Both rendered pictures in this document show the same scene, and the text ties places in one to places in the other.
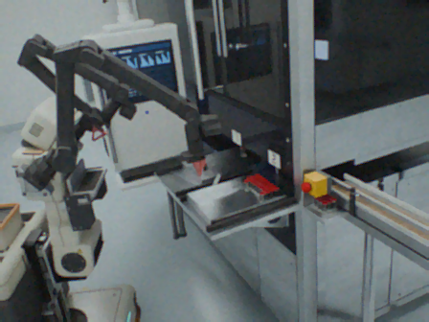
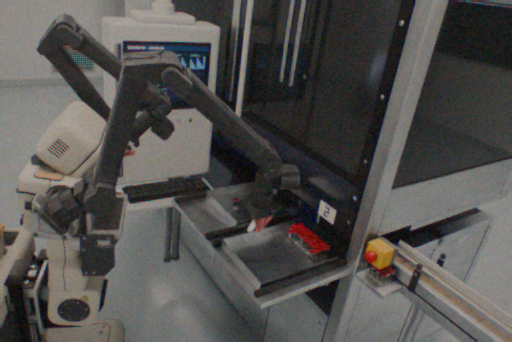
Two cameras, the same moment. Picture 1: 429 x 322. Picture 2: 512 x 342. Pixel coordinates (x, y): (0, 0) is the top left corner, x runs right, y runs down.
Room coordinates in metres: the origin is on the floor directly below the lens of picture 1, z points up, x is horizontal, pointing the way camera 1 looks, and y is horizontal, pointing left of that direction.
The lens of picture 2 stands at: (0.37, 0.35, 1.81)
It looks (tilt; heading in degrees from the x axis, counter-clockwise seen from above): 27 degrees down; 346
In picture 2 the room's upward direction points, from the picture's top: 8 degrees clockwise
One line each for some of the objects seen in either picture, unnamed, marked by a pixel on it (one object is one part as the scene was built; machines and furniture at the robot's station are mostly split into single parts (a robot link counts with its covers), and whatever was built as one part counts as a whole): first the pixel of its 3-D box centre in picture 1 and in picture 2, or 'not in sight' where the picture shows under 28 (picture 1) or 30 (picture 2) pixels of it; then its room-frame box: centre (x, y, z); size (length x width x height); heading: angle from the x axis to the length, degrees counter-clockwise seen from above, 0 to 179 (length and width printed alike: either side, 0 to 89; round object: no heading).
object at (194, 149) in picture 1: (194, 147); (262, 198); (1.42, 0.05, 1.20); 0.10 x 0.07 x 0.07; 111
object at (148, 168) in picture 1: (156, 168); (167, 188); (2.16, 0.31, 0.82); 0.40 x 0.14 x 0.02; 109
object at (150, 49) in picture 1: (140, 94); (160, 99); (2.36, 0.36, 1.19); 0.50 x 0.19 x 0.78; 109
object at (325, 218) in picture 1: (327, 210); (382, 280); (1.41, -0.43, 0.87); 0.14 x 0.13 x 0.02; 112
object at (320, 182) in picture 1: (316, 183); (380, 253); (1.41, -0.39, 0.99); 0.08 x 0.07 x 0.07; 112
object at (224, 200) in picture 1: (235, 197); (279, 251); (1.55, -0.08, 0.90); 0.34 x 0.26 x 0.04; 112
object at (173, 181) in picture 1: (226, 186); (261, 230); (1.72, -0.05, 0.87); 0.70 x 0.48 x 0.02; 22
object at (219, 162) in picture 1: (222, 165); (254, 201); (1.91, -0.05, 0.90); 0.34 x 0.26 x 0.04; 112
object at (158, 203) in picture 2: (155, 171); (165, 190); (2.18, 0.32, 0.79); 0.45 x 0.28 x 0.03; 109
